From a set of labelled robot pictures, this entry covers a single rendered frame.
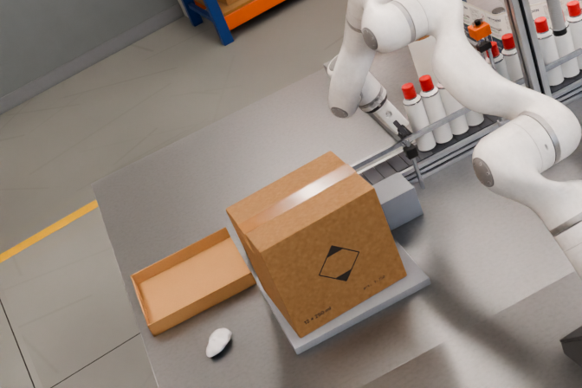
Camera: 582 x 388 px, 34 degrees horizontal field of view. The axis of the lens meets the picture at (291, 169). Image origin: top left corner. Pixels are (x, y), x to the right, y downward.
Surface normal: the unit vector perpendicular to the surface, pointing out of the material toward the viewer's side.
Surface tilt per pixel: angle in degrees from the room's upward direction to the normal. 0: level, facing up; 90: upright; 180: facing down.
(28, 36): 90
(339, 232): 90
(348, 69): 66
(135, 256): 0
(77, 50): 90
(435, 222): 0
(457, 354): 0
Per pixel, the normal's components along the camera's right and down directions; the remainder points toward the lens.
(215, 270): -0.34, -0.79
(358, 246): 0.38, 0.37
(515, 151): 0.08, -0.34
